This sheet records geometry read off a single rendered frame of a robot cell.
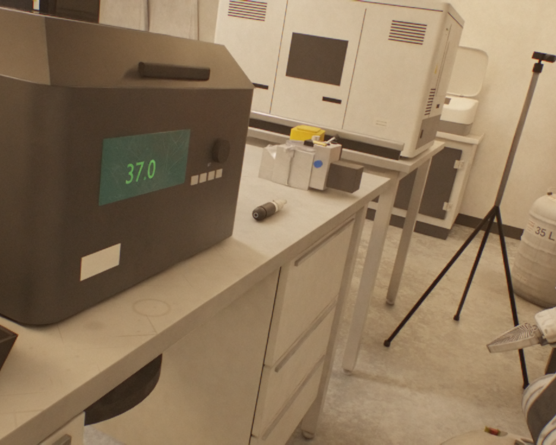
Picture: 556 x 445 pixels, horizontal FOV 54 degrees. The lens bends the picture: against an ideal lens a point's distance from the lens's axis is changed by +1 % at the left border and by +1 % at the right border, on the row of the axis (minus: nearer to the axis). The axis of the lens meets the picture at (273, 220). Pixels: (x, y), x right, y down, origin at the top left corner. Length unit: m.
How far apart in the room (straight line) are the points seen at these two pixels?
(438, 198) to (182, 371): 3.35
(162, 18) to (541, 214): 4.04
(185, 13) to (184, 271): 5.16
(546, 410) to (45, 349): 1.01
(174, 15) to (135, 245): 5.30
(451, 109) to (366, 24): 2.40
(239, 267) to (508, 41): 4.38
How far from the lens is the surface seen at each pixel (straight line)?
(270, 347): 1.21
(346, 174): 1.30
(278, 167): 1.33
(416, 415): 2.24
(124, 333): 0.61
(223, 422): 1.35
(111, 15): 6.36
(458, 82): 4.89
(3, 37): 0.59
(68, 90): 0.53
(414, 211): 2.91
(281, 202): 1.09
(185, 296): 0.69
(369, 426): 2.11
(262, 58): 2.20
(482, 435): 1.59
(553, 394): 1.32
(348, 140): 1.77
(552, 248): 3.61
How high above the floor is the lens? 1.21
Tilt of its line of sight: 17 degrees down
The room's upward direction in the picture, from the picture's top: 10 degrees clockwise
